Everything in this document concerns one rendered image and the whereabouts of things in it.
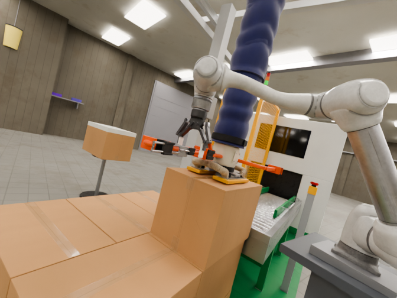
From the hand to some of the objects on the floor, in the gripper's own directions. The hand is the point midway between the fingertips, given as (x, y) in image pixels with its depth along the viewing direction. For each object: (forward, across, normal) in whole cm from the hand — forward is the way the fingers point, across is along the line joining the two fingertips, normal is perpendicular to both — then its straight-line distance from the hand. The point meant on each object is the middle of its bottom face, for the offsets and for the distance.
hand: (189, 152), depth 93 cm
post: (+108, -46, -134) cm, 178 cm away
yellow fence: (+108, +49, -252) cm, 278 cm away
